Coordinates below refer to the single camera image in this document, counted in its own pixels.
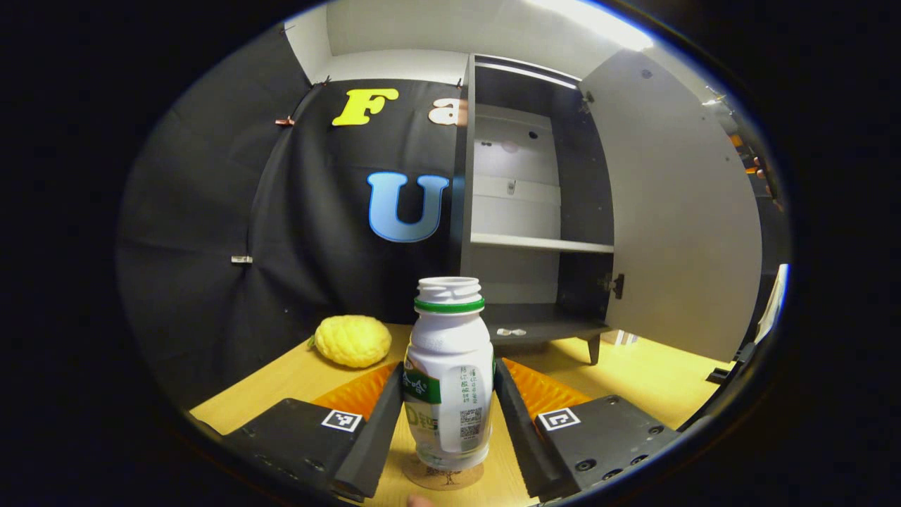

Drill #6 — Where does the round cork coaster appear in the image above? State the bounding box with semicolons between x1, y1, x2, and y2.
403;451;485;492

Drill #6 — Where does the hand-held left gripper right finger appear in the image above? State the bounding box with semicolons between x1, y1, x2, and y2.
493;357;682;502

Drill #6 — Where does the yellow bumpy lemon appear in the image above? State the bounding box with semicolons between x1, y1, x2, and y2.
313;315;392;369

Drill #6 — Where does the white cabinet shelf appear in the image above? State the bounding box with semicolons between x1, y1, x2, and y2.
470;232;615;254

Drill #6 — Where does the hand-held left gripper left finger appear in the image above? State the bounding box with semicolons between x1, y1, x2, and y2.
224;361;405;503

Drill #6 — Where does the black backdrop cloth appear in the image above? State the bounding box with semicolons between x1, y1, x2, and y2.
116;25;793;413

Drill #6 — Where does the long ceiling light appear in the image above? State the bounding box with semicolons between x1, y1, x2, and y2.
528;0;655;51

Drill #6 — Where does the beige cabinet door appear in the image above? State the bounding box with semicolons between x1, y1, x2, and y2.
579;48;763;363

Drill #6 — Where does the dark grey cabinet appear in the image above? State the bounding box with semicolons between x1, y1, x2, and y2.
459;54;627;365

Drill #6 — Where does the white plastic bottle green label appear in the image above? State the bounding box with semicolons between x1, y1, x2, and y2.
403;276;495;471

